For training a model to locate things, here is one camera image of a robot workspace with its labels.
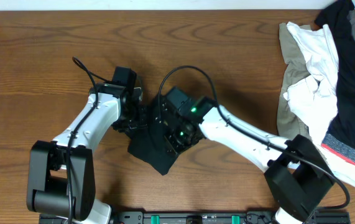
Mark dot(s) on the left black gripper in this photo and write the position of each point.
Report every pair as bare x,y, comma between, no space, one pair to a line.
130,122

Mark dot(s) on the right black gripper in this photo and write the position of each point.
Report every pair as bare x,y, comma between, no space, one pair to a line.
176,147

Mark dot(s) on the black polo shirt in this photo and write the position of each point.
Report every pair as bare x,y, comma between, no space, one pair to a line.
149,144

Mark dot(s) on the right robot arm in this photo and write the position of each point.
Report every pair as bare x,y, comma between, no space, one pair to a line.
297,175

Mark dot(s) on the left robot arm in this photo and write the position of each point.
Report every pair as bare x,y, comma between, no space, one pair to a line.
61,178

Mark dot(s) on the khaki shorts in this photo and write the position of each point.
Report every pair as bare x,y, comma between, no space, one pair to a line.
307,101

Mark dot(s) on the white shirt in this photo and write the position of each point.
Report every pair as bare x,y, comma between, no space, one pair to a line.
307,101

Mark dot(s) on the black garment with striped band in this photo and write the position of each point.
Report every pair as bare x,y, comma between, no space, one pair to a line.
340,136

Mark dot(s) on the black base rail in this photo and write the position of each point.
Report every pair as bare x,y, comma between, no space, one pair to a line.
259,217

